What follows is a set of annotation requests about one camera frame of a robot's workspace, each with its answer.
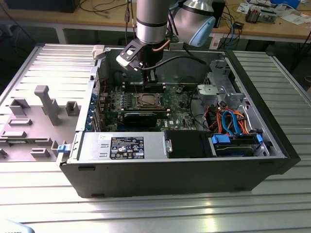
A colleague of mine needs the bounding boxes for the metal socket cover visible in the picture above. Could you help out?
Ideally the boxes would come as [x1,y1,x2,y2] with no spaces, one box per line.
[137,93,163,109]

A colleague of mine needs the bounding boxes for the RAM slot with white clips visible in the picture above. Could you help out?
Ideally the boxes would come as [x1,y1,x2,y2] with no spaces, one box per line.
[122,87,166,91]
[122,82,166,86]

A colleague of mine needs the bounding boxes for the green RAM stick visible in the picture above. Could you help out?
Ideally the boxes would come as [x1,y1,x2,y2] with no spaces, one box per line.
[120,108,170,116]

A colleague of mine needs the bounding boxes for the black graphics card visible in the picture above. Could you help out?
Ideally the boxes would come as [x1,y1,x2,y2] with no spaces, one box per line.
[122,112,158,129]

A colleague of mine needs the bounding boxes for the green motherboard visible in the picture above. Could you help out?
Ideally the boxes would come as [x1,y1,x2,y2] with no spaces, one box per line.
[97,83,195,133]

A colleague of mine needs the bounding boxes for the silver drive cage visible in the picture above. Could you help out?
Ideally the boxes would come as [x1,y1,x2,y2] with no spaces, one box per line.
[196,59,251,110]

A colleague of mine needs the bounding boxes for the black drive bay block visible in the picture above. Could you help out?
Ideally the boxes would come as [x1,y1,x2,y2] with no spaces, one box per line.
[164,130,212,159]

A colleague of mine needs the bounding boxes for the silver power supply unit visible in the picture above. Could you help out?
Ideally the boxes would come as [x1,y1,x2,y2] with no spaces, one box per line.
[77,132,168,161]

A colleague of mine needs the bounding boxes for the hard disk in blue carrier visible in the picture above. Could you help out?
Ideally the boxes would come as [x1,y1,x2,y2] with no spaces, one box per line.
[208,133,264,158]

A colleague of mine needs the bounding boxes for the wooden desk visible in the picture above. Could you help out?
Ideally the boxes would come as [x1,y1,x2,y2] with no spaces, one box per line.
[0,0,311,44]

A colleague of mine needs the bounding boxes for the black PC case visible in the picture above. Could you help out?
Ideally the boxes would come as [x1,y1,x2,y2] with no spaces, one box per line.
[59,43,301,199]

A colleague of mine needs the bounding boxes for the electronic device with coil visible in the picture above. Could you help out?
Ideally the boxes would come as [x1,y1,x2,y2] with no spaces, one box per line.
[245,6,277,24]

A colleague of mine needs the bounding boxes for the grey parts rack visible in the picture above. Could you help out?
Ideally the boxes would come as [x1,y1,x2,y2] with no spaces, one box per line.
[0,84,82,163]

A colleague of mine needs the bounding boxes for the black box on desk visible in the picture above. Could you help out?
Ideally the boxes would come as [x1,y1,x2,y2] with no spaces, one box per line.
[4,0,81,13]

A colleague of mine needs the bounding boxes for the blue box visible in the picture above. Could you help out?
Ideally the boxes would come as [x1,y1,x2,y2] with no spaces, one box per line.
[271,0,301,8]

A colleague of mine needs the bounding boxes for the white papers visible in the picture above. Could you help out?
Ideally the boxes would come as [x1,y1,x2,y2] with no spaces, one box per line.
[279,12,311,25]

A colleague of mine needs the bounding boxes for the white rounded object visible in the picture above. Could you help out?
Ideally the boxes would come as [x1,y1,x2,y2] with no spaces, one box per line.
[0,219,32,233]

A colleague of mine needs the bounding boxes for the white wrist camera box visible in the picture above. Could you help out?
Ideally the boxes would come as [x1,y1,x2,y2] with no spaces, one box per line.
[116,40,143,68]

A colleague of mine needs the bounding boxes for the black camera cable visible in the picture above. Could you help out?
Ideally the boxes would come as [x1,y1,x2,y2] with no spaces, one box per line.
[155,55,207,70]

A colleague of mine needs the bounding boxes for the thin black cable loop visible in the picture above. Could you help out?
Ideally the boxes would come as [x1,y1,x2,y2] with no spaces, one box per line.
[189,89,210,133]

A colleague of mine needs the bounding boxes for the blue data cable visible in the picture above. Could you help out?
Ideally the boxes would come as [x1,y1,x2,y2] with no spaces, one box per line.
[222,109,243,136]

